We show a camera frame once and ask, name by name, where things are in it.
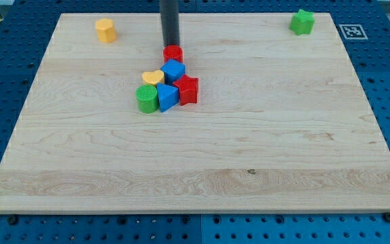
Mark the red circle block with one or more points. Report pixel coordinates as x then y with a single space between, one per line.
172 52

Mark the yellow heart block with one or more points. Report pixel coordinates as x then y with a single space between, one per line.
153 77

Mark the red star block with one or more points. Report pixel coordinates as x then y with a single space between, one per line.
188 89

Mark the blue triangle block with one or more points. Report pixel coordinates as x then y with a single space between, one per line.
168 96

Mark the green cylinder block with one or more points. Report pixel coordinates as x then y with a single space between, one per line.
147 98

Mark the blue cube block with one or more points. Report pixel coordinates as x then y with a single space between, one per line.
173 71

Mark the light wooden board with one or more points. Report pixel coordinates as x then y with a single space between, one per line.
281 125

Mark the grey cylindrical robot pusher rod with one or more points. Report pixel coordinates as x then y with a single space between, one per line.
169 16

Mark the yellow hexagon block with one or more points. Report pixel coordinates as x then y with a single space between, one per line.
105 30

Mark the green star block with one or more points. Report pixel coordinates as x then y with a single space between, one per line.
302 22

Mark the white fiducial marker tag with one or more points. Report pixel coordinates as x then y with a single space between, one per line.
353 32

